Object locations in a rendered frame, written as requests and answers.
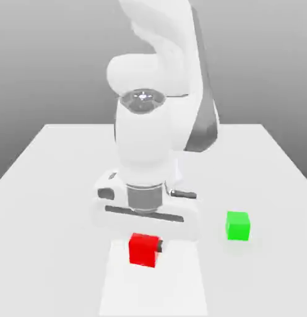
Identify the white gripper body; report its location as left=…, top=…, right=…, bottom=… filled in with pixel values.
left=90, top=195, right=201, bottom=242

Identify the small green cube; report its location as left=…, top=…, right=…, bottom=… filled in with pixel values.
left=225, top=211, right=251, bottom=241

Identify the small red cube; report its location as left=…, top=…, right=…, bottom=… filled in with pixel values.
left=128, top=232, right=161, bottom=269

